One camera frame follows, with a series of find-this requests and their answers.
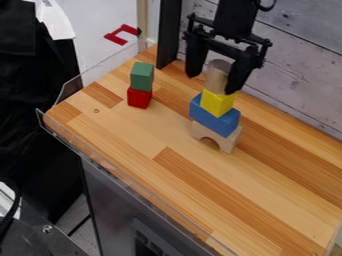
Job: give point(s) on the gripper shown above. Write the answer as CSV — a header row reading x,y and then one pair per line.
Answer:
x,y
229,42

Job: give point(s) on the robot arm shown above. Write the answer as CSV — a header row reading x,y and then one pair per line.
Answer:
x,y
236,15

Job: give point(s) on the grey cylinder block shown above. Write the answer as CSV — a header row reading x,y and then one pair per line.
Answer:
x,y
217,76

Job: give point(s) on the yellow cube block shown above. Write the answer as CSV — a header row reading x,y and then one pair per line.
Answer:
x,y
218,101

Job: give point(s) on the green cube block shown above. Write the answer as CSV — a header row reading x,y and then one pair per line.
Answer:
x,y
142,77

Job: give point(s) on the red cube block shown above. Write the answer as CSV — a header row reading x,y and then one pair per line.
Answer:
x,y
139,97

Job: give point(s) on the blue rectangular block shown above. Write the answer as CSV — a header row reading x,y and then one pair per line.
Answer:
x,y
214,119

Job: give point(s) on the black upright bar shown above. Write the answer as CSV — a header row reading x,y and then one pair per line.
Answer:
x,y
168,31

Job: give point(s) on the natural wood arch block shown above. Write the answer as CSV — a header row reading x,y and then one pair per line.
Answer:
x,y
217,137

